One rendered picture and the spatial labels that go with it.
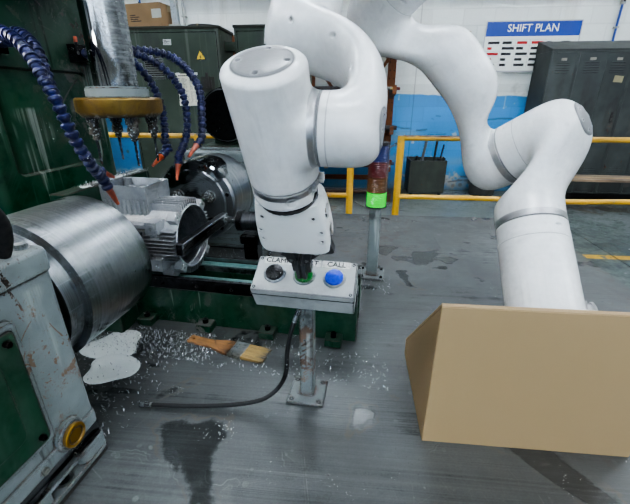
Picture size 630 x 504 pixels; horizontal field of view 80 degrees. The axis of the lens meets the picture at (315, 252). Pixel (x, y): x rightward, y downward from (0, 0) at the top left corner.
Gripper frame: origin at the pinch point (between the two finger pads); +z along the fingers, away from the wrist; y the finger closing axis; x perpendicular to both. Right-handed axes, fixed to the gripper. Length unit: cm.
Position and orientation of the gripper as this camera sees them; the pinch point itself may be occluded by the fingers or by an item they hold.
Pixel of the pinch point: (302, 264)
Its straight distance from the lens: 58.9
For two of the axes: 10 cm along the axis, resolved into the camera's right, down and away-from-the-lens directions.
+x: -1.6, 7.8, -6.0
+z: 0.9, 6.2, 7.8
